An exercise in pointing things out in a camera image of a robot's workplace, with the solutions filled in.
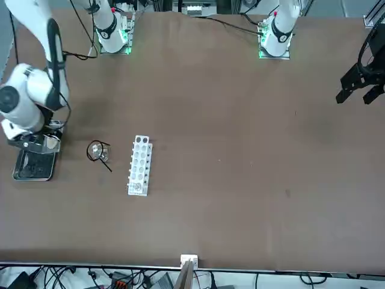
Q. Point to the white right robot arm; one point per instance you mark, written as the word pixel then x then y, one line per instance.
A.
pixel 30 105

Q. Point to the white side table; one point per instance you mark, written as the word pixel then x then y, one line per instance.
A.
pixel 346 283

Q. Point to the steel tray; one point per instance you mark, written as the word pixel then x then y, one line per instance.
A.
pixel 33 168

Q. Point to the large black power adapter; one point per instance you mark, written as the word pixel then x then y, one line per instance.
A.
pixel 21 281

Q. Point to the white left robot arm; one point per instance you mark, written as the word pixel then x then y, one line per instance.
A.
pixel 281 27

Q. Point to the white power strip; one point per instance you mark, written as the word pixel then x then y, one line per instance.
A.
pixel 194 10

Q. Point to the white test tube rack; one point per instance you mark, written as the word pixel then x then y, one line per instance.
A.
pixel 139 150

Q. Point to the clear glass test tube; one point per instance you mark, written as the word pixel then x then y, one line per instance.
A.
pixel 137 187

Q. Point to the power strip with red switches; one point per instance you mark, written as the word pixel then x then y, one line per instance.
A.
pixel 120 283

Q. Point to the aluminium frame post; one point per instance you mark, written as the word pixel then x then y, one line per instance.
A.
pixel 369 21

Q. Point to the clear glass flask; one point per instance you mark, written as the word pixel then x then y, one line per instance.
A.
pixel 106 155

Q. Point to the aluminium camera mount post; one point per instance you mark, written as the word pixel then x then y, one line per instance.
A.
pixel 189 271

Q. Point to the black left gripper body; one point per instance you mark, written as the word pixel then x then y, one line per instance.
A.
pixel 378 63

